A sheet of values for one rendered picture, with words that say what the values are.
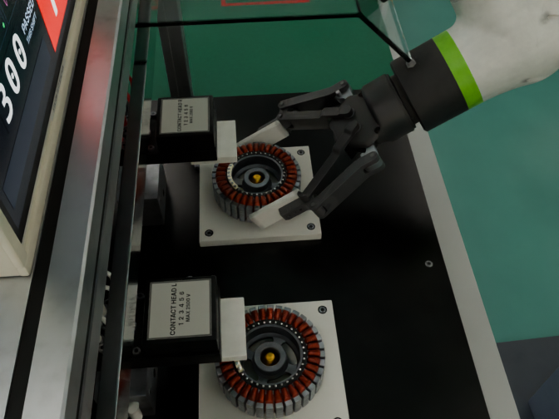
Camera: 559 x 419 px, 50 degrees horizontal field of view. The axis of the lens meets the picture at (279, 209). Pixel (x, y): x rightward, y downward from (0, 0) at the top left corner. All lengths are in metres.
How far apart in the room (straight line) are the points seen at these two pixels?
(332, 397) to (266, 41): 0.63
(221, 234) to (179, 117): 0.16
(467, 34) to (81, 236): 0.49
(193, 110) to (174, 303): 0.24
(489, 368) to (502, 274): 1.02
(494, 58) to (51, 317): 0.52
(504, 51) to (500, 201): 1.22
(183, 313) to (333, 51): 0.63
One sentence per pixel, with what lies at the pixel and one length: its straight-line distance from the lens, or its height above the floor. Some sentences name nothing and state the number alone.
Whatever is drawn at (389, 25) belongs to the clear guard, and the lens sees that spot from 0.63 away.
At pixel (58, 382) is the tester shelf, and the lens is 0.31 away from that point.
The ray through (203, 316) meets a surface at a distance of 0.53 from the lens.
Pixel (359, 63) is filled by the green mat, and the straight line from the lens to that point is 1.03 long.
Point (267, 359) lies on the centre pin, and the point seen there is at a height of 0.81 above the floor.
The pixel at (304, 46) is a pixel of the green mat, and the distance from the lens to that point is 1.06.
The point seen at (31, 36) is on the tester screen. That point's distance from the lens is 0.38.
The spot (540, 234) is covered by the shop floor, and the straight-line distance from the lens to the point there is 1.85.
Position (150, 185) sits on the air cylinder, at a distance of 0.75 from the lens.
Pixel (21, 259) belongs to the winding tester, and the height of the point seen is 1.13.
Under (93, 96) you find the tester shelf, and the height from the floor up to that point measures 1.11.
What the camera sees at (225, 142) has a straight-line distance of 0.71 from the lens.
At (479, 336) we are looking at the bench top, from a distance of 0.75.
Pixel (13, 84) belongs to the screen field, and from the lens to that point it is 0.35.
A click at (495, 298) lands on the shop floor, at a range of 1.69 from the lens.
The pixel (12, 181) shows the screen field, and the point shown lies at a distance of 0.33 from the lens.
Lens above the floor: 1.39
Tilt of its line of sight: 52 degrees down
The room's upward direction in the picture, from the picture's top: straight up
